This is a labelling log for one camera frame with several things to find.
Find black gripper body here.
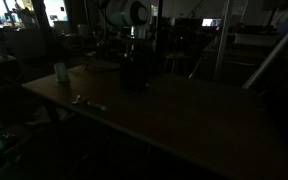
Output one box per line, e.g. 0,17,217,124
123,27,149,58

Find black basket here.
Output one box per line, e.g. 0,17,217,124
118,54,149,92

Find round stool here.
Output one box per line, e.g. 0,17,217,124
163,52,189,76

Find small metal object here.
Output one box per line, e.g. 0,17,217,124
86,100,109,112

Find lit computer monitor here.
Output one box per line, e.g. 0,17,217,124
201,17,223,29

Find white cup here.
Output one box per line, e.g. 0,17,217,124
53,62,71,84

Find vertical metal pole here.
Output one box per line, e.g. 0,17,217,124
213,0,234,83

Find diagonal metal pole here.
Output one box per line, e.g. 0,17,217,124
241,14,288,91

